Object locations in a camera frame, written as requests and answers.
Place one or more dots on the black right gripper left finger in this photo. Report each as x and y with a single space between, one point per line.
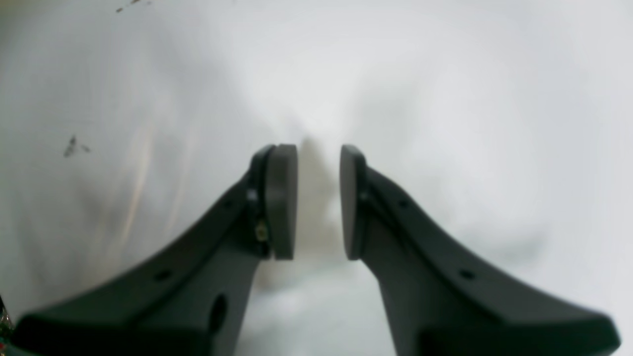
190 299

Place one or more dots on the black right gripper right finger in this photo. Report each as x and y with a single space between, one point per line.
443 300

